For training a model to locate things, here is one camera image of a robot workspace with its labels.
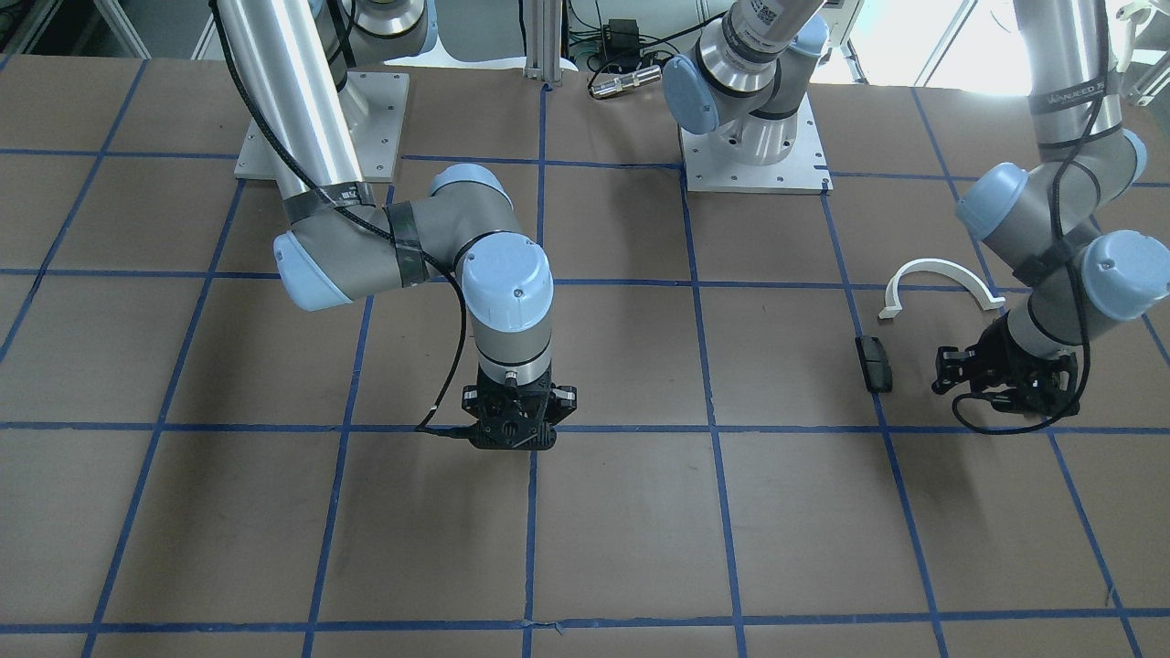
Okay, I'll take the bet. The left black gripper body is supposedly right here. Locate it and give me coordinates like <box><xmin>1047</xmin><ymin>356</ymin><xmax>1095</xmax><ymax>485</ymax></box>
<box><xmin>965</xmin><ymin>316</ymin><xmax>1080</xmax><ymax>418</ymax></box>

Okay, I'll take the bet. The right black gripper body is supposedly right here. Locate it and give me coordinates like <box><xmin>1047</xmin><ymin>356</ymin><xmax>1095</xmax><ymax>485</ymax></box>
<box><xmin>461</xmin><ymin>370</ymin><xmax>578</xmax><ymax>451</ymax></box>

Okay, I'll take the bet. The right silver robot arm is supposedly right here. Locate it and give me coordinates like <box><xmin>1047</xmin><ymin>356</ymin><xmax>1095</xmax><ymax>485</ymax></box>
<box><xmin>209</xmin><ymin>1</ymin><xmax>578</xmax><ymax>451</ymax></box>

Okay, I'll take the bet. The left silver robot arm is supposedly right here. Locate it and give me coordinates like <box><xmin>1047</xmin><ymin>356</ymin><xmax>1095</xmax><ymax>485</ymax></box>
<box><xmin>662</xmin><ymin>1</ymin><xmax>1166</xmax><ymax>420</ymax></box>

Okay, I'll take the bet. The black brake pad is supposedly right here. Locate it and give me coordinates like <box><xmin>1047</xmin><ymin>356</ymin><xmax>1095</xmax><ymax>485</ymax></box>
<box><xmin>854</xmin><ymin>334</ymin><xmax>894</xmax><ymax>393</ymax></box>

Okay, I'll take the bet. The white curved plastic piece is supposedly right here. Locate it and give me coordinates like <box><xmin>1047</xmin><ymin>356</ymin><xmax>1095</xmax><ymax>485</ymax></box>
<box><xmin>878</xmin><ymin>259</ymin><xmax>1006</xmax><ymax>321</ymax></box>

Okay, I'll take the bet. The silver metal cylinder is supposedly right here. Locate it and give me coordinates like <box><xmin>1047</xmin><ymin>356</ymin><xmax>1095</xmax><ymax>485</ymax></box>
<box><xmin>589</xmin><ymin>64</ymin><xmax>662</xmax><ymax>101</ymax></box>

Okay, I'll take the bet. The black power brick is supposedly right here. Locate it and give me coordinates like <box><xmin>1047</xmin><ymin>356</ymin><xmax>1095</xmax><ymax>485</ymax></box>
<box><xmin>601</xmin><ymin>18</ymin><xmax>641</xmax><ymax>52</ymax></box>

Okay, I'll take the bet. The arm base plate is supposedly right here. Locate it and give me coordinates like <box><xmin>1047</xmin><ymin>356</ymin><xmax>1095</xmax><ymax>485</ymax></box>
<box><xmin>261</xmin><ymin>71</ymin><xmax>410</xmax><ymax>185</ymax></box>
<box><xmin>677</xmin><ymin>96</ymin><xmax>835</xmax><ymax>196</ymax></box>

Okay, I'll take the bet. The aluminium frame post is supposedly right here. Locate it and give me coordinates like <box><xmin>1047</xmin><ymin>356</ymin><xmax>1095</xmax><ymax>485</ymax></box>
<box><xmin>521</xmin><ymin>1</ymin><xmax>565</xmax><ymax>87</ymax></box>

